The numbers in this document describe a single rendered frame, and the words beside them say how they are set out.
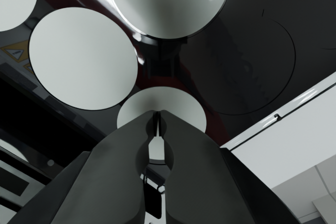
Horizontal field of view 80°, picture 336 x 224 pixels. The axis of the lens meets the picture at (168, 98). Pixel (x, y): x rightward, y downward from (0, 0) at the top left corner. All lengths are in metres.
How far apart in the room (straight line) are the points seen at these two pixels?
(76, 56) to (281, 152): 0.36
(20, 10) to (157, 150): 0.19
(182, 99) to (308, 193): 2.01
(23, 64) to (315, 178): 2.01
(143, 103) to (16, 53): 0.13
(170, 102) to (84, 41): 0.10
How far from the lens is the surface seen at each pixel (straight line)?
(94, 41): 0.20
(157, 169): 0.27
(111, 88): 0.21
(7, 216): 0.23
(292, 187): 2.03
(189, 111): 0.22
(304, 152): 0.44
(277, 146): 0.41
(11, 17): 0.23
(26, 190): 0.24
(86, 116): 0.24
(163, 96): 0.21
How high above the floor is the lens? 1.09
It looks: 63 degrees down
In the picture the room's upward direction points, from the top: 177 degrees clockwise
